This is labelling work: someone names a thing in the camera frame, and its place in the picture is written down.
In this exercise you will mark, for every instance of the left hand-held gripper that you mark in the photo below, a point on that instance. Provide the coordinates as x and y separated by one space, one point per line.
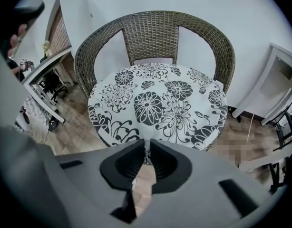
29 9

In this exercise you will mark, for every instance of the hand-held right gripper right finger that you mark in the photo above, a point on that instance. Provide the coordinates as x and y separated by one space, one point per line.
184 167

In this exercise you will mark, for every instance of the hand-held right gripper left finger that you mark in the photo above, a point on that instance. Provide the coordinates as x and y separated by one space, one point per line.
108 167

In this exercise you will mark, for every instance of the black and white floral cushion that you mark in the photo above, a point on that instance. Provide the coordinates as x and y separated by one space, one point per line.
155 103

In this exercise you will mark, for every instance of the brown wicker chair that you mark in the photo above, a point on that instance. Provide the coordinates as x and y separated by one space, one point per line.
150 37

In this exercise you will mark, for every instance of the black office chair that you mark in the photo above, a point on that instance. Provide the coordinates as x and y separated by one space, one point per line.
53 82

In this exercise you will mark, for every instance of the person's left hand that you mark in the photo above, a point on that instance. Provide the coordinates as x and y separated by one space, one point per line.
17 40

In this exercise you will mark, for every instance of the pale yellow flowers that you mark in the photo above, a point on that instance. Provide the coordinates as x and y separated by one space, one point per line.
46 47

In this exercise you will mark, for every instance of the white desk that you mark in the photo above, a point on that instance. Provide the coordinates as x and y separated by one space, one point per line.
49 60

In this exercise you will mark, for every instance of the small black floor device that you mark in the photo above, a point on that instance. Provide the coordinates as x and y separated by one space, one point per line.
53 125

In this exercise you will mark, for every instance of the white table with black legs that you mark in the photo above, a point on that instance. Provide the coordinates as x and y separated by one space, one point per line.
262 161

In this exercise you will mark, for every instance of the black metal stand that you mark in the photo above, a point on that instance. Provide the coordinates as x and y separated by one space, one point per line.
285 129

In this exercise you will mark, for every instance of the white cabinet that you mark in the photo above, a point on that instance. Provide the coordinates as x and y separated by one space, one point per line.
267 84

